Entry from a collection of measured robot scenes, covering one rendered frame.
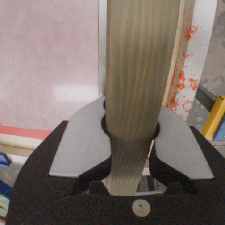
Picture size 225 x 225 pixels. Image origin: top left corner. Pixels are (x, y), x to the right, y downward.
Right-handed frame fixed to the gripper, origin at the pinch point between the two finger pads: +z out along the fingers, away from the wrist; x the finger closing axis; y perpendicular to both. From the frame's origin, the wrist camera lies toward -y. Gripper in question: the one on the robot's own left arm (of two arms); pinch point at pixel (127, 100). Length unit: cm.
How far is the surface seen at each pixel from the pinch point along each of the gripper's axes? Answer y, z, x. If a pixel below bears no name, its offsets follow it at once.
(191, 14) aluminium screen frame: -9.4, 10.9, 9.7
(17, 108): 10.6, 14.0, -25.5
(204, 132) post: 16.4, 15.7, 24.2
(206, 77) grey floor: 25, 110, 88
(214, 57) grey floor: 4, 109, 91
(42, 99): 7.9, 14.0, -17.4
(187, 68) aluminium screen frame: -1.2, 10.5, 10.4
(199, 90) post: 10.2, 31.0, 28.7
